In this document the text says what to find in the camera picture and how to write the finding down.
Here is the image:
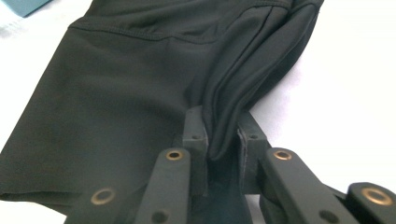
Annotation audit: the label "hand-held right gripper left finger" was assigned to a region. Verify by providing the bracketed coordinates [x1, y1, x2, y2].
[181, 105, 209, 197]

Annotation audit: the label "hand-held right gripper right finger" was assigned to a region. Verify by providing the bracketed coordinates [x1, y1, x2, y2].
[236, 110, 272, 195]

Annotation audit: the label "black shorts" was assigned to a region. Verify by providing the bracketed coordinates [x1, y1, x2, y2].
[0, 0, 325, 224]

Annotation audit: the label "light blue plastic basket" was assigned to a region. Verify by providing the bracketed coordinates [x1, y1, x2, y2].
[1, 0, 52, 18]

